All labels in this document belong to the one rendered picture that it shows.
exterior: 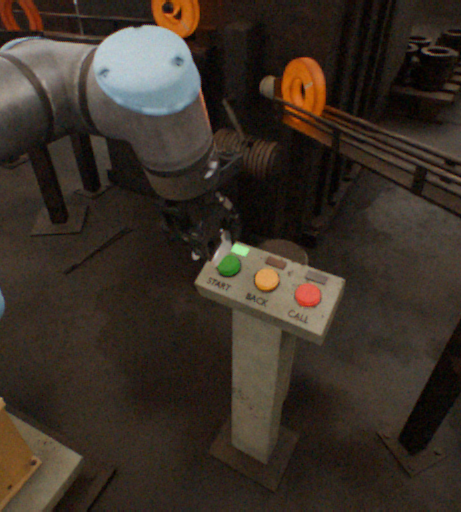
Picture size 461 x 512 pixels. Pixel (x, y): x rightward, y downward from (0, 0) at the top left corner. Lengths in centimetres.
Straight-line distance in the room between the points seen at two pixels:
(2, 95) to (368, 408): 117
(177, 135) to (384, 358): 114
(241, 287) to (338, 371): 70
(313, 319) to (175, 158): 37
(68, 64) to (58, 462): 89
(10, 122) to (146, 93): 12
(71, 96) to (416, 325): 133
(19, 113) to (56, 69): 7
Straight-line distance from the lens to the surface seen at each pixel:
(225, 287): 75
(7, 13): 209
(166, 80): 42
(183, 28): 152
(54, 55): 50
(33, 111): 45
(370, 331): 151
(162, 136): 44
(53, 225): 199
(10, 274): 182
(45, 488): 114
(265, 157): 130
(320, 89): 114
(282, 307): 72
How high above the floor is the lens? 112
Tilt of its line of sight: 41 degrees down
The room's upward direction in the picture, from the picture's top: straight up
